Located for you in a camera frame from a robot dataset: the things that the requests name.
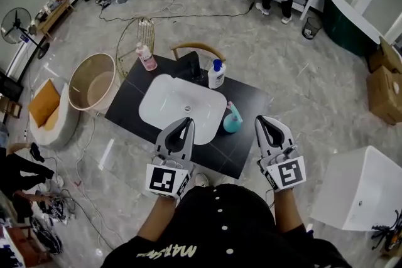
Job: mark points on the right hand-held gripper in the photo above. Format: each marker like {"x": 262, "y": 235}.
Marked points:
{"x": 289, "y": 172}

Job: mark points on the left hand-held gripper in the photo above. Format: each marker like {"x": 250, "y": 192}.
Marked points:
{"x": 166, "y": 179}

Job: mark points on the person's left forearm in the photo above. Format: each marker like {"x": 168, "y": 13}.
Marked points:
{"x": 155, "y": 216}

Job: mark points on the person's right forearm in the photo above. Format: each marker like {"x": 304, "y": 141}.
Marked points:
{"x": 287, "y": 210}

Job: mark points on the white blue pump bottle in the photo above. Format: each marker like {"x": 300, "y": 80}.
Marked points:
{"x": 216, "y": 75}

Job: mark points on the white sink basin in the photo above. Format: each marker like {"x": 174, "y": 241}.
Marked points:
{"x": 176, "y": 100}

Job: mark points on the person's white shoe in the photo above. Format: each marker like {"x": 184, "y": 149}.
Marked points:
{"x": 201, "y": 180}

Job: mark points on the black faucet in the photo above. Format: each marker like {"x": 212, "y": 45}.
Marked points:
{"x": 193, "y": 69}

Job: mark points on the wooden chair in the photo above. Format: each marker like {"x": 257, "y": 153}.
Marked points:
{"x": 198, "y": 48}

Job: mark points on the white rectangular basin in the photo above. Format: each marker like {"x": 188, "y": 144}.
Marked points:
{"x": 355, "y": 188}

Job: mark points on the round wooden tub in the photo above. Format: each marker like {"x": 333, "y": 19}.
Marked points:
{"x": 94, "y": 84}

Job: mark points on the person's black shirt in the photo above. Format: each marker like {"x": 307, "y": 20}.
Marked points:
{"x": 226, "y": 229}

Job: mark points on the white chair orange cushion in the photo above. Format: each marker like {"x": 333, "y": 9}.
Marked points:
{"x": 63, "y": 128}

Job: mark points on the black mesh trash bin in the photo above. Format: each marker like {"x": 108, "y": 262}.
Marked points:
{"x": 311, "y": 28}

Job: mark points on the cardboard box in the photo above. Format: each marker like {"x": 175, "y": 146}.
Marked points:
{"x": 384, "y": 94}
{"x": 384, "y": 55}

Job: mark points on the green bathtub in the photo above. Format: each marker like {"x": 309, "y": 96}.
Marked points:
{"x": 348, "y": 22}

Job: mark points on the black orange stand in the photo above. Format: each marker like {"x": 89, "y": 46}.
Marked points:
{"x": 387, "y": 232}

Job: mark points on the wooden bench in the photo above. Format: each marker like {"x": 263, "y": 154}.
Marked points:
{"x": 55, "y": 14}

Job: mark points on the black standing fan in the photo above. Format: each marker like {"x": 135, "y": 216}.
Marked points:
{"x": 15, "y": 25}

